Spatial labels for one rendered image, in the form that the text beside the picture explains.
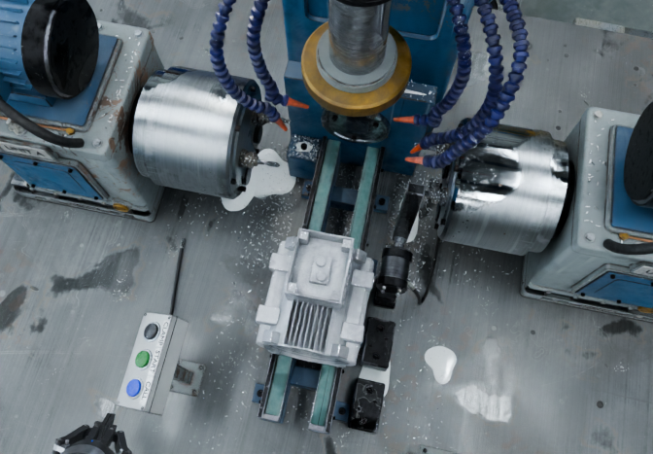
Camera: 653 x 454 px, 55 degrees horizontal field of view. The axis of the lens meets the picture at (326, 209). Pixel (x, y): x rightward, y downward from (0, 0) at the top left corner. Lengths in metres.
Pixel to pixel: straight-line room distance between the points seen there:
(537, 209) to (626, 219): 0.15
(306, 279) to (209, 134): 0.33
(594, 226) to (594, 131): 0.19
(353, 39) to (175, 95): 0.44
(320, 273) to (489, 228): 0.33
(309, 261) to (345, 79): 0.34
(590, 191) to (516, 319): 0.40
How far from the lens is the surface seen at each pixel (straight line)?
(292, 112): 1.37
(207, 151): 1.20
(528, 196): 1.18
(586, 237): 1.18
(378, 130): 1.34
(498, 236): 1.22
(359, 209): 1.37
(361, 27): 0.90
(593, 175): 1.23
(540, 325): 1.50
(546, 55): 1.79
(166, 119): 1.23
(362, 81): 1.00
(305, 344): 1.11
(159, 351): 1.17
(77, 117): 1.26
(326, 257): 1.12
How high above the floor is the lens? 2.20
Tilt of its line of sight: 69 degrees down
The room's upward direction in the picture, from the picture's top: 1 degrees counter-clockwise
